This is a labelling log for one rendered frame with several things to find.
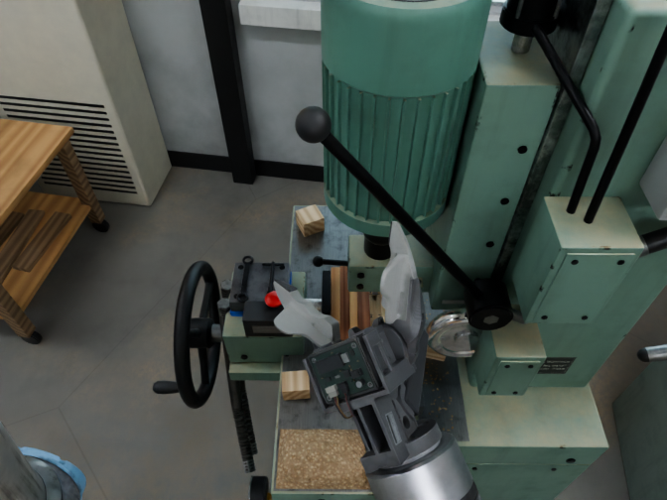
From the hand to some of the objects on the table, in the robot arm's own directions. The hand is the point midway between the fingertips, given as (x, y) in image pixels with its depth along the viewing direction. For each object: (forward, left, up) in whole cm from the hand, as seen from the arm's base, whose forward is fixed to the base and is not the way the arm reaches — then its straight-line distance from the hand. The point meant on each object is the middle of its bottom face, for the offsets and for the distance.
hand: (333, 250), depth 54 cm
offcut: (+42, +9, -42) cm, 60 cm away
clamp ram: (+18, +7, -41) cm, 46 cm away
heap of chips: (-6, +3, -42) cm, 43 cm away
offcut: (+5, +8, -42) cm, 43 cm away
